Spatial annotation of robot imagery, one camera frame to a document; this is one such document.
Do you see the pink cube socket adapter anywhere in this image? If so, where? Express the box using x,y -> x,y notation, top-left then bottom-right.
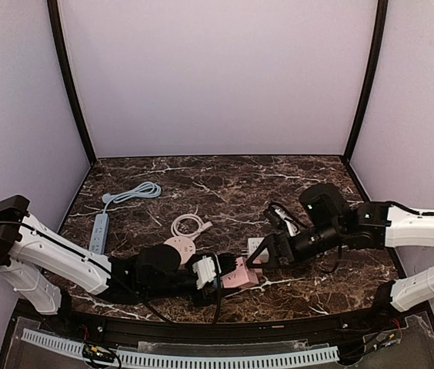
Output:
222,257 -> 259,289

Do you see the pink round power socket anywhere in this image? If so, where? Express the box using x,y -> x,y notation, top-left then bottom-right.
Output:
162,236 -> 196,270

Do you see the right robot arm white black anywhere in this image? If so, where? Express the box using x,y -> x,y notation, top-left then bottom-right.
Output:
246,183 -> 434,315

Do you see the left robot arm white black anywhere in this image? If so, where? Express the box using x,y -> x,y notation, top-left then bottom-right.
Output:
0,195 -> 238,315

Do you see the white cube socket adapter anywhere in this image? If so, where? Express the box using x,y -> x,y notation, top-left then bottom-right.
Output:
247,237 -> 269,262

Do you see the blue power strip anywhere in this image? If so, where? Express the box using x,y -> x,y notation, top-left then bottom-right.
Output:
88,212 -> 109,254

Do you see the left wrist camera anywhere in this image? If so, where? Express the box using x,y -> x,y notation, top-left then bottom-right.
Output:
192,256 -> 221,290

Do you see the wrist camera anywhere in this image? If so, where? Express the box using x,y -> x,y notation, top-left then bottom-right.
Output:
192,256 -> 221,290
263,201 -> 306,237

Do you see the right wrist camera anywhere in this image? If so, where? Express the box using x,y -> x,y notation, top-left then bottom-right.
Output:
263,201 -> 306,237

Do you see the pink coiled power cable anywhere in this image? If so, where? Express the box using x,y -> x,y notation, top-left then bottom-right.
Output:
170,214 -> 213,238

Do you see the white slotted cable duct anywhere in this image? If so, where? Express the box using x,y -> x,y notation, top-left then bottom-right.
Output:
22,327 -> 340,369

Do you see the blue coiled power cable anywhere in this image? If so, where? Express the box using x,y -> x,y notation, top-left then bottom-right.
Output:
102,181 -> 163,216

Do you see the black front frame rail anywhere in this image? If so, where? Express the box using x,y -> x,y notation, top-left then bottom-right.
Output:
15,298 -> 406,349

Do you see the right black frame post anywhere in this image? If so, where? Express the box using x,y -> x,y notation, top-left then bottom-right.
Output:
342,0 -> 389,166

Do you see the black frame post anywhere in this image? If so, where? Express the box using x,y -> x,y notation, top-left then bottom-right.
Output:
46,0 -> 97,166
342,0 -> 389,166

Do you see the left black frame post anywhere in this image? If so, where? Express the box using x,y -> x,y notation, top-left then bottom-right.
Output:
46,0 -> 97,166

